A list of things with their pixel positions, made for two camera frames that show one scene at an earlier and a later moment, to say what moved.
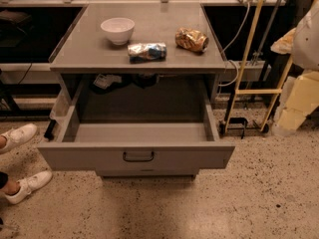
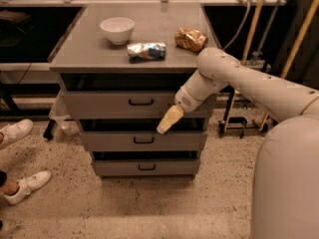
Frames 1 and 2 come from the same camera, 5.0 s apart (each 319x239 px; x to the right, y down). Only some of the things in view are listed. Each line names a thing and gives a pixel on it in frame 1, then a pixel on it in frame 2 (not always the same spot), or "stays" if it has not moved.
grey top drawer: x=139 y=139 -> x=127 y=106
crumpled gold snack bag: x=190 y=39 stays
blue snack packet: x=141 y=53 stays
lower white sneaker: x=29 y=185 stays
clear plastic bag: x=60 y=108 stays
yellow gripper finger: x=303 y=99 -> x=188 y=97
